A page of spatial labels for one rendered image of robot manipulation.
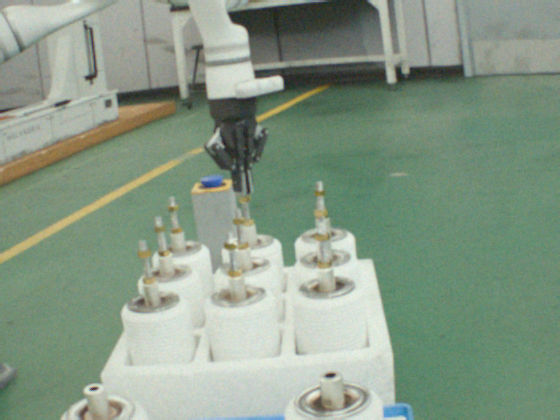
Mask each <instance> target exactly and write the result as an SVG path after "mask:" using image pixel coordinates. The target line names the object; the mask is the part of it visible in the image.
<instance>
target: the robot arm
mask: <svg viewBox="0 0 560 420"><path fill-rule="evenodd" d="M117 1H119V0H73V1H70V2H68V3H65V4H61V5H57V6H50V7H46V6H41V7H39V6H28V5H26V6H21V5H17V6H10V7H6V8H4V9H2V10H1V11H0V65H1V64H4V63H5V62H6V61H8V60H10V59H12V58H13V57H15V56H17V55H19V54H21V53H23V52H24V51H25V50H27V49H28V48H30V47H31V46H32V45H34V44H36V43H37V42H39V41H41V40H43V39H45V38H47V37H49V36H50V35H52V34H54V33H55V32H57V31H59V30H60V29H62V28H64V27H66V26H68V25H70V24H72V23H74V22H76V21H79V20H80V19H83V18H84V17H87V16H89V15H92V14H95V13H97V12H100V11H101V10H103V9H106V8H107V7H109V6H111V5H113V4H114V3H115V2H117ZM151 1H154V2H159V3H162V4H165V3H166V4H171V5H174V6H176V5H180V6H188V5H189V7H190V9H191V11H192V16H193V18H194V20H195V22H196V24H197V28H198V31H199V32H200V34H201V37H202V41H203V45H204V51H205V64H206V83H207V89H208V90H207V97H208V103H209V109H210V116H211V118H213V120H214V128H213V134H214V136H213V138H212V139H211V141H210V142H209V143H205V144H204V149H205V150H206V151H207V153H208V155H209V156H210V157H211V158H212V160H213V161H214V162H215V163H216V164H217V165H218V166H219V167H220V170H227V171H230V173H231V178H232V185H233V190H234V192H235V194H236V195H237V196H245V195H247V194H250V193H252V192H253V187H254V182H253V176H252V168H253V164H254V163H255V162H259V161H260V160H261V154H262V151H263V148H264V145H265V142H266V140H267V137H268V134H269V129H268V128H263V127H261V126H258V122H257V119H256V117H255V115H254V113H256V112H257V111H258V105H257V98H256V95H260V94H264V93H267V92H271V91H275V90H279V89H283V84H282V78H281V77H279V76H277V77H272V78H267V79H258V80H255V79H254V75H253V71H252V70H253V68H252V64H251V61H250V60H251V58H250V51H249V44H248V38H247V33H246V30H245V28H243V27H242V26H239V25H233V24H231V22H230V20H229V19H228V15H227V12H226V11H229V10H235V9H240V8H241V7H243V6H244V5H245V4H246V3H248V2H249V0H151ZM255 149H256V152H255V155H253V153H254V150H255ZM244 155H245V156H244ZM243 156H244V159H243ZM234 158H235V160H236V163H235V161H234Z"/></svg>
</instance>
